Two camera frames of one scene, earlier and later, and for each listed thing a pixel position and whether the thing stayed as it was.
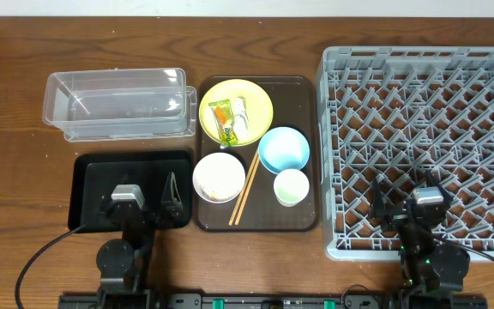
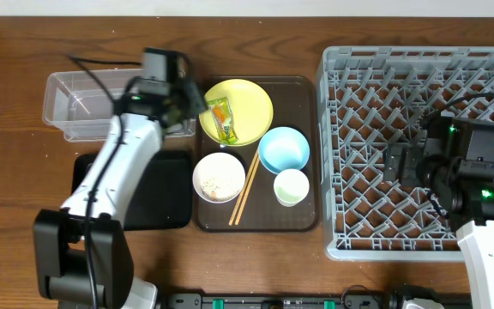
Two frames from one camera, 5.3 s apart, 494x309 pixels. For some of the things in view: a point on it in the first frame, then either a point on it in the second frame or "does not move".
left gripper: (174, 206) -> (200, 100)
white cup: (291, 186) does not move
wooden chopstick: (248, 190) does not move
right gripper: (377, 204) -> (411, 157)
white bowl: (219, 178) does not move
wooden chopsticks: (236, 208) does not move
